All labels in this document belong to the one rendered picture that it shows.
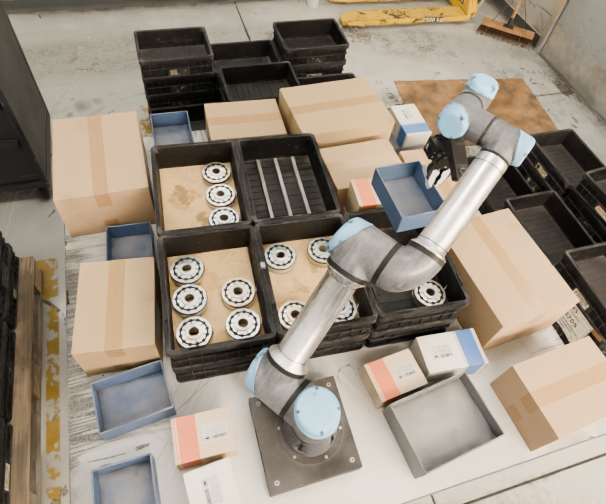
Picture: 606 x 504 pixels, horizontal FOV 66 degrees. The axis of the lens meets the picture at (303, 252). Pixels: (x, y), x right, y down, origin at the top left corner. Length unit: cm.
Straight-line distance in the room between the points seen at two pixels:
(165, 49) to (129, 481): 235
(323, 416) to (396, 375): 37
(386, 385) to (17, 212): 224
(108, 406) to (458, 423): 102
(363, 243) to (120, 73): 295
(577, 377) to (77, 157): 176
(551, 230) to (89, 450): 222
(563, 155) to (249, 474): 247
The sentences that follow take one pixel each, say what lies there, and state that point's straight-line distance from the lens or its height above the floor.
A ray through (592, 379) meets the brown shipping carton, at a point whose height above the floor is 86.
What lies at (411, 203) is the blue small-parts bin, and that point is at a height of 107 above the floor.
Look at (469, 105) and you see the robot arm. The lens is 121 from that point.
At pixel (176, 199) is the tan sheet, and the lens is 173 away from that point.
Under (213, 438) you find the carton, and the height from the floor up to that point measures 77.
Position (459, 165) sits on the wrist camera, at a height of 127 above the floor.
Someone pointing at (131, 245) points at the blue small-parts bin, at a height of 70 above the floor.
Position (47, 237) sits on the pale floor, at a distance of 284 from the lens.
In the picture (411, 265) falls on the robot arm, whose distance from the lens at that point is 108.
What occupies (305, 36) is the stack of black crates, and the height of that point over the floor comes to 49.
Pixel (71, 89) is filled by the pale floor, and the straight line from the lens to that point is 372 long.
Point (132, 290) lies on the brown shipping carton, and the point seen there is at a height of 86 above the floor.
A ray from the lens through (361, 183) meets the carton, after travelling 169.
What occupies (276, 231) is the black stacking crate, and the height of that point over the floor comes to 89.
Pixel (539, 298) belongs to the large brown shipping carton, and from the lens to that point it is 166.
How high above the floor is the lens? 212
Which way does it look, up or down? 55 degrees down
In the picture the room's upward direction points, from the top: 10 degrees clockwise
